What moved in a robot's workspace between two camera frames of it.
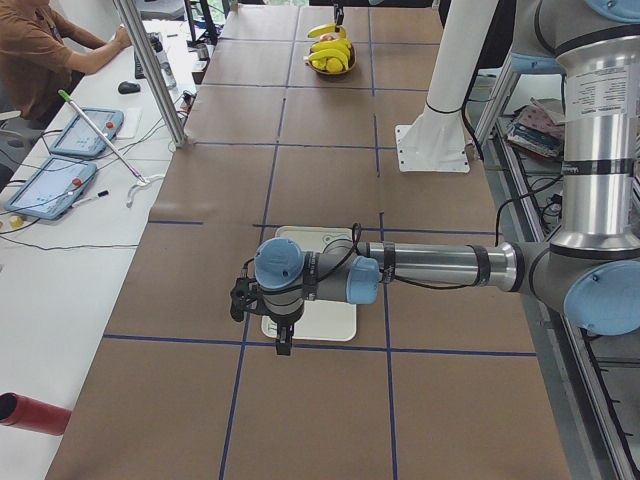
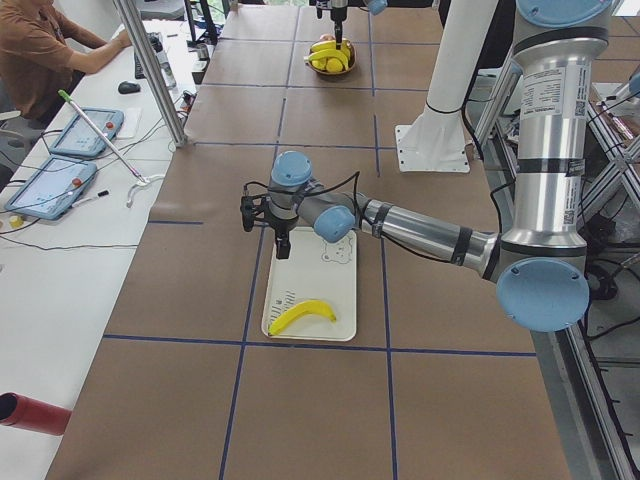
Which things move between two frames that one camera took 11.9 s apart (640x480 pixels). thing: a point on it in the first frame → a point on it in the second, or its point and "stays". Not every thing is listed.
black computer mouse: (127, 87) stays
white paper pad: (132, 123) stays
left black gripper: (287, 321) → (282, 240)
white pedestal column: (435, 141) stays
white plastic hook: (144, 183) stays
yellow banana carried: (329, 28) → (297, 310)
